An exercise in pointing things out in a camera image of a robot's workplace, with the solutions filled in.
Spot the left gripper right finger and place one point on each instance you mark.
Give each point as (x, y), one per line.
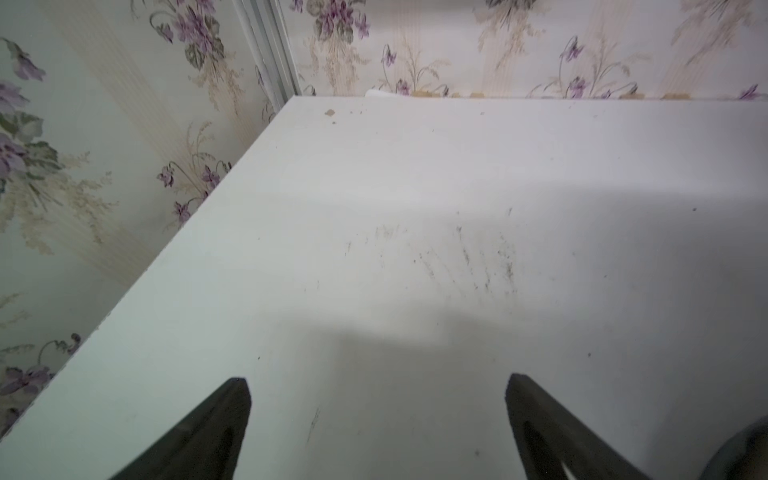
(553, 443)

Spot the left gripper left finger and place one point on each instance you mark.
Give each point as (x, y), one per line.
(205, 444)

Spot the grey ceramic pot with soil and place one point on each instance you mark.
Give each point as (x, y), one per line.
(743, 456)

